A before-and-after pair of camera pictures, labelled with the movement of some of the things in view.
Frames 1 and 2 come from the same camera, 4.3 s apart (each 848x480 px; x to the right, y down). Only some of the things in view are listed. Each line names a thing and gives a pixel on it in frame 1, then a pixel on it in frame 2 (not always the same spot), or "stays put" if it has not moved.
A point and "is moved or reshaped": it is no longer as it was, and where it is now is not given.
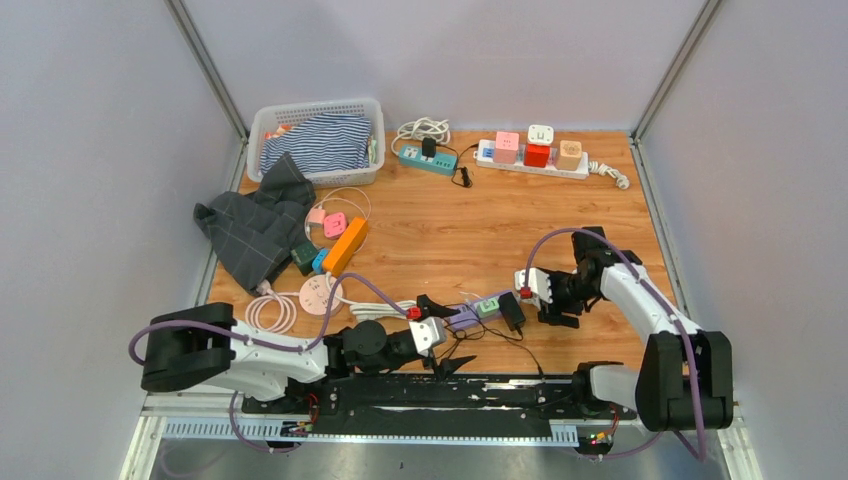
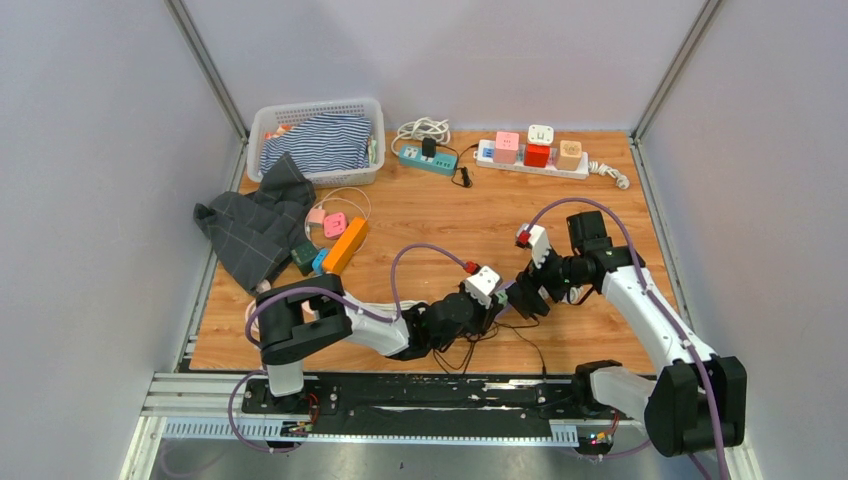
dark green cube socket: [306, 253] stays put
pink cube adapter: [335, 225] stays put
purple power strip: [468, 315] is moved or reshaped
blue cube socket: [319, 260] stays put
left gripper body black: [397, 352] -> [480, 318]
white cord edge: [371, 311] stays put
